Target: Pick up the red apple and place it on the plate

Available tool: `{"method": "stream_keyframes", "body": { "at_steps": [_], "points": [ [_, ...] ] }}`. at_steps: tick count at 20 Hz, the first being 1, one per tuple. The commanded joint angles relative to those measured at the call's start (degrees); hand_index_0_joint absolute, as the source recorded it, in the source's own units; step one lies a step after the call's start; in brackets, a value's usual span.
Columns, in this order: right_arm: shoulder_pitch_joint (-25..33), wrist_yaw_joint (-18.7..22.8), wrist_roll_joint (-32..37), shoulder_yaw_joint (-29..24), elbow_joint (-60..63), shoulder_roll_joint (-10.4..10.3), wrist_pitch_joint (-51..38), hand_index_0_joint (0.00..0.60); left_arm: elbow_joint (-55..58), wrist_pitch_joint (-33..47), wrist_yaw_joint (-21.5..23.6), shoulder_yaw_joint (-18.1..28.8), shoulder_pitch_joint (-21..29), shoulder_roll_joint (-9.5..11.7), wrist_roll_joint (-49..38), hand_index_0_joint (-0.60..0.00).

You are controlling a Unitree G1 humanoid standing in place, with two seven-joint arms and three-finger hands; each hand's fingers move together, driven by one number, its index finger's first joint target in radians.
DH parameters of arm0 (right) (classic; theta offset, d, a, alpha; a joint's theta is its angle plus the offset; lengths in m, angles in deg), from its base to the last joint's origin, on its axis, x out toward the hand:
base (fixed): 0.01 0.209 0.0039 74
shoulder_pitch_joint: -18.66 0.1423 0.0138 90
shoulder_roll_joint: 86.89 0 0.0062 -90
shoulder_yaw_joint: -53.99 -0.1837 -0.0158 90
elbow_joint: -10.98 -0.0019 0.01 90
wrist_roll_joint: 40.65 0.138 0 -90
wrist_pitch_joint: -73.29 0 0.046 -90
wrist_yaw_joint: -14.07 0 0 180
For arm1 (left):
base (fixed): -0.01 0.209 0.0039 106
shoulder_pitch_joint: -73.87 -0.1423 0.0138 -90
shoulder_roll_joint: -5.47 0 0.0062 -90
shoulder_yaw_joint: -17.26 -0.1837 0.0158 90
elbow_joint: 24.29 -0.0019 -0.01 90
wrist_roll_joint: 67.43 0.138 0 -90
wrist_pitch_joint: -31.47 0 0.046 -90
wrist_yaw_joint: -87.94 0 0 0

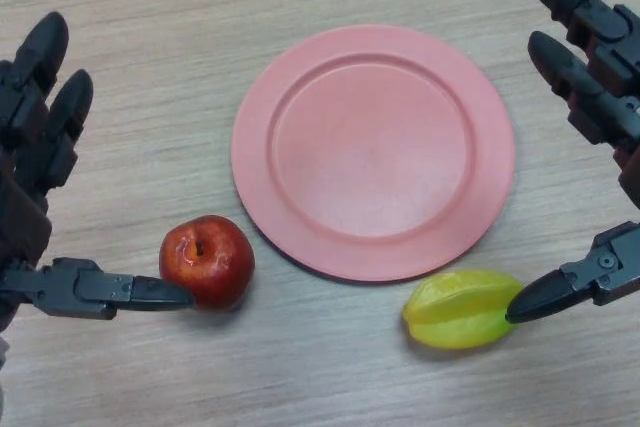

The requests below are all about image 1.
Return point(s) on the pink round plate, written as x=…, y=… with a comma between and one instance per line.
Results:
x=372, y=152

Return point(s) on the red apple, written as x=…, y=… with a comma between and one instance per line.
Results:
x=215, y=252

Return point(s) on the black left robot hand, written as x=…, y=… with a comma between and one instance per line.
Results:
x=30, y=157

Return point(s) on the yellow green starfruit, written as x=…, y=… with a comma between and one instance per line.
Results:
x=457, y=314

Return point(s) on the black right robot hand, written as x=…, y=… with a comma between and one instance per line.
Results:
x=595, y=72

